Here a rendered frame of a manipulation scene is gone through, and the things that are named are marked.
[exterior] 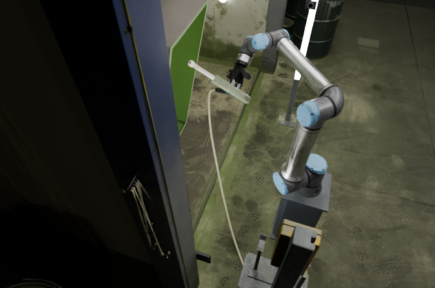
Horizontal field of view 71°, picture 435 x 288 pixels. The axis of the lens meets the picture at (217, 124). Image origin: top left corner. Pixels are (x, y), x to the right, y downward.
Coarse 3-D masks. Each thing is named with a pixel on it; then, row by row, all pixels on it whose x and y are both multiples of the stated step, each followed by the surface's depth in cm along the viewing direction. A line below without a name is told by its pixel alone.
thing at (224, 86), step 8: (192, 64) 159; (208, 72) 167; (216, 80) 170; (224, 80) 173; (216, 88) 196; (224, 88) 174; (232, 88) 178; (232, 96) 187; (240, 96) 182; (248, 96) 186
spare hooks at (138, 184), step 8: (136, 176) 97; (128, 184) 95; (136, 184) 96; (136, 192) 97; (136, 200) 100; (144, 208) 106; (144, 216) 112; (144, 224) 118; (152, 224) 119; (152, 232) 117; (152, 248) 132; (160, 248) 128
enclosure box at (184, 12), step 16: (176, 0) 178; (192, 0) 182; (176, 16) 167; (192, 16) 170; (176, 32) 157; (192, 32) 209; (176, 48) 222; (192, 48) 218; (176, 64) 233; (176, 80) 244; (192, 80) 239; (176, 96) 257; (176, 112) 271
